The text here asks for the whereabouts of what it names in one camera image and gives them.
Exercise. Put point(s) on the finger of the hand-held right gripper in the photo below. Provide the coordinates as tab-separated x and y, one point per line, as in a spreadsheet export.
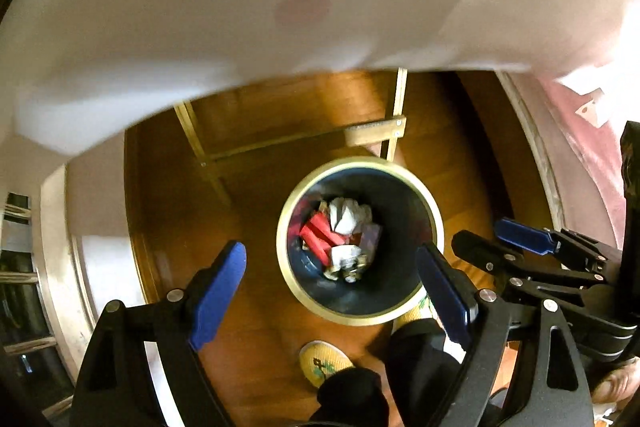
522	237
480	249

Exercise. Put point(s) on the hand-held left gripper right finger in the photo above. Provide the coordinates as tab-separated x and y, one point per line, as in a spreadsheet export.
442	297

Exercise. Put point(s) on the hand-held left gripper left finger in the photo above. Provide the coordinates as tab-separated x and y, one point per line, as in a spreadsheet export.
220	297

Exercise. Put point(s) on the round blue trash bin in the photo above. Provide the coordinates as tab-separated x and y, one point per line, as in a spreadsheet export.
400	217

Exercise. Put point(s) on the red wrapper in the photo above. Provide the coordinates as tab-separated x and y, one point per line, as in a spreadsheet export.
322	234

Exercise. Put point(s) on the white paper bag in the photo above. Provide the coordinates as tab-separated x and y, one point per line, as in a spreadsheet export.
350	214

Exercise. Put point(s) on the person's right hand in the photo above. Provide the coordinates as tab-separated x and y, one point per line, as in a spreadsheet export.
620	382

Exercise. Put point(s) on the yellow knitted slipper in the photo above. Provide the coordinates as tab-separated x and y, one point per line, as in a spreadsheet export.
415	309
325	364

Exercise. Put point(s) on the person's black pants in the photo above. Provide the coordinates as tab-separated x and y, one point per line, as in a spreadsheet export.
415	357

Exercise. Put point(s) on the pink bed blanket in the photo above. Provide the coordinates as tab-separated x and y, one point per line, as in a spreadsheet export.
590	167

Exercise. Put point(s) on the window with metal grille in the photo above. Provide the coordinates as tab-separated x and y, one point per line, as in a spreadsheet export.
20	307

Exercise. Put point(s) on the wooden chair frame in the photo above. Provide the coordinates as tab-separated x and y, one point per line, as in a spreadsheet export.
370	134

